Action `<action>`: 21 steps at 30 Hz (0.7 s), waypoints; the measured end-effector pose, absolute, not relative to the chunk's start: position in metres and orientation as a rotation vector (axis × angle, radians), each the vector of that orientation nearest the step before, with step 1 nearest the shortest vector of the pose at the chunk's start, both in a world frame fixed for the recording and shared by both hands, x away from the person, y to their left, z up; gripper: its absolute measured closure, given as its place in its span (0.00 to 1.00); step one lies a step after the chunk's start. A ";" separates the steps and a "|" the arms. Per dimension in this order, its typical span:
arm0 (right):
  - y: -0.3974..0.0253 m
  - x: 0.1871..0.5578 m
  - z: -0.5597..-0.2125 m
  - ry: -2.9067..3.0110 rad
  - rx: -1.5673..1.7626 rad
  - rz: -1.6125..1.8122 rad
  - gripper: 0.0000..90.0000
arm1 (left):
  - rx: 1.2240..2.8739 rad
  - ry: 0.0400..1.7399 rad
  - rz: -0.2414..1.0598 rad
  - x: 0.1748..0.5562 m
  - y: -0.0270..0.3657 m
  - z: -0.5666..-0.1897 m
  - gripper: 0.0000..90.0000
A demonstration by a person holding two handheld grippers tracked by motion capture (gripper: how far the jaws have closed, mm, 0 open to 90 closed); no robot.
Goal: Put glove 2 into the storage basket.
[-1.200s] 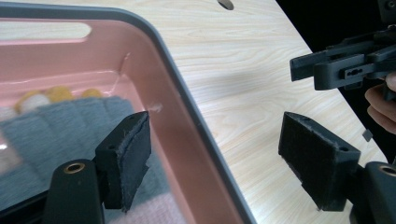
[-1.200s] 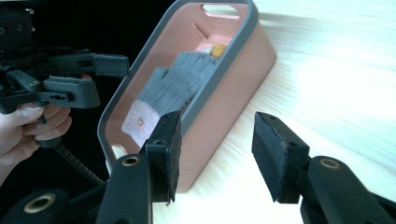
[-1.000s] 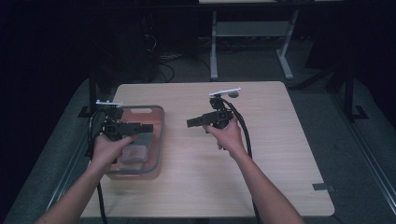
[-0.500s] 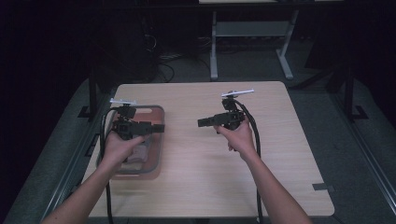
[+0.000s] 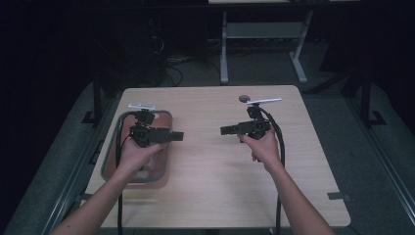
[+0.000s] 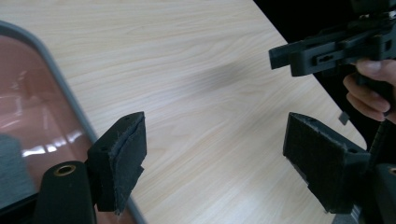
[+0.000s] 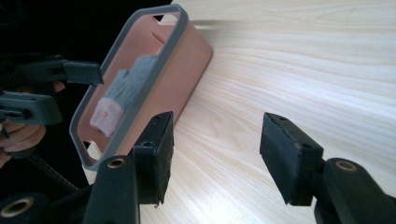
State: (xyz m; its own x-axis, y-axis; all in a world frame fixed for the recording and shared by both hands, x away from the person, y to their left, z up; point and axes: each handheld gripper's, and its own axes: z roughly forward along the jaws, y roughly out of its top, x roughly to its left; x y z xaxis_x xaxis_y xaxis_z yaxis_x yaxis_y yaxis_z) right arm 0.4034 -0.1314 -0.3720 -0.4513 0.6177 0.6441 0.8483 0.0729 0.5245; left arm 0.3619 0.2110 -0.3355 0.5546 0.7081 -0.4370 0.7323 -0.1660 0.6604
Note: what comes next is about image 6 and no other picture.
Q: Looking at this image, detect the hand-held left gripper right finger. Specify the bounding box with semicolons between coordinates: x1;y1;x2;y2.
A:
281;111;372;216

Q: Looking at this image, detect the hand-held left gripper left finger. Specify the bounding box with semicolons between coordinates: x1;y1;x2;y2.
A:
86;111;148;217

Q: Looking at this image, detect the pink basket with grey rim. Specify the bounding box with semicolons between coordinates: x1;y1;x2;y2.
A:
0;20;148;224

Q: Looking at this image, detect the black tape strip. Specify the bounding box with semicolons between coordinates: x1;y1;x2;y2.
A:
338;111;352;126

